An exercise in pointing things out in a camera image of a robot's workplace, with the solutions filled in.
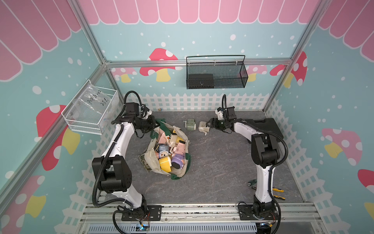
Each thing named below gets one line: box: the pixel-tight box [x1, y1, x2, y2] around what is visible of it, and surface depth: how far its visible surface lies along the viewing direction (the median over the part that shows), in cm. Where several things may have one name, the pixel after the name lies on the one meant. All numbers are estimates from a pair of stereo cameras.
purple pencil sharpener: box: [171, 153, 185, 170], surface depth 83 cm
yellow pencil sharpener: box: [158, 156, 172, 173], surface depth 81 cm
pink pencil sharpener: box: [174, 139, 186, 155], surface depth 88 cm
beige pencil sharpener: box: [198, 120, 211, 136], surface depth 108 cm
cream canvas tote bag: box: [139, 118, 191, 180], surface depth 83 cm
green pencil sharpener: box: [183, 118, 197, 131], surface depth 108 cm
